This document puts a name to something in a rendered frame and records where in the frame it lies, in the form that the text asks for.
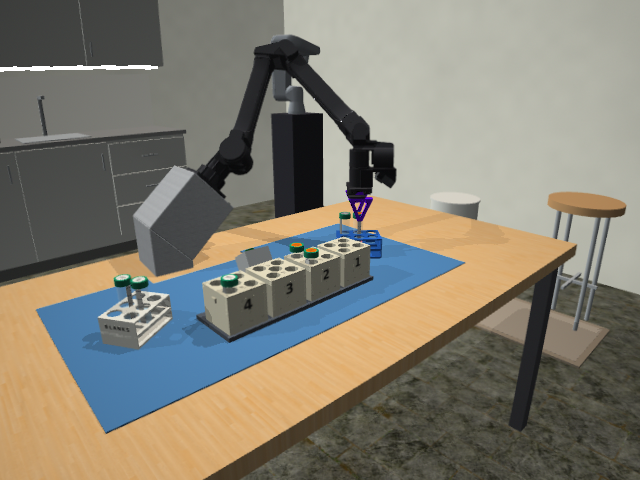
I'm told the white tube rack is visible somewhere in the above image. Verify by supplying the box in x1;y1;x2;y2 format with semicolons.
97;292;173;350

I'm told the blue bench mat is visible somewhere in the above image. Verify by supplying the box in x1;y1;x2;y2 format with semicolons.
36;236;465;434

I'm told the blue tube rack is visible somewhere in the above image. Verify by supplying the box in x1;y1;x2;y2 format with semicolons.
336;230;382;259

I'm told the beige block with round holes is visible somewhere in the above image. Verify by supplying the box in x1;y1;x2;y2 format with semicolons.
202;270;268;336

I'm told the beige bucket adapter with round holes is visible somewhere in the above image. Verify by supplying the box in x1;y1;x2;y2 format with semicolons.
245;258;306;318
284;248;341;301
317;237;371;287

